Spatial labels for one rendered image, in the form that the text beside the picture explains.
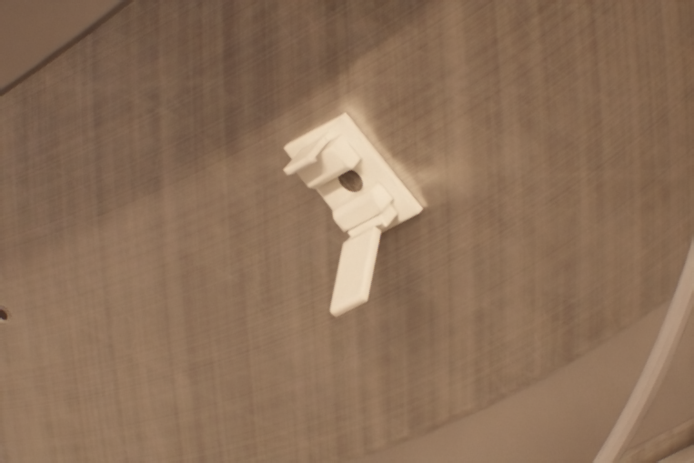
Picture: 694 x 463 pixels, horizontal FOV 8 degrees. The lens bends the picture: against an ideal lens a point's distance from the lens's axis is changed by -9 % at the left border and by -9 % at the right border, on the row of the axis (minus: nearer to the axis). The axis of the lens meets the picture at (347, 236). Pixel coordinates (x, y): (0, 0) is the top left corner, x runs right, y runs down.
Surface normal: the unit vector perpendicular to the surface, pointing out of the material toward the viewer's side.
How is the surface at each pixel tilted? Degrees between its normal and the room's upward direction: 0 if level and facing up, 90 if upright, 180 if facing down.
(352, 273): 46
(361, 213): 90
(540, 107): 90
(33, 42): 90
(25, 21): 90
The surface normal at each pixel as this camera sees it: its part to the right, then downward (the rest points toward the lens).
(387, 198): 0.65, -0.35
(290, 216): -0.44, 0.54
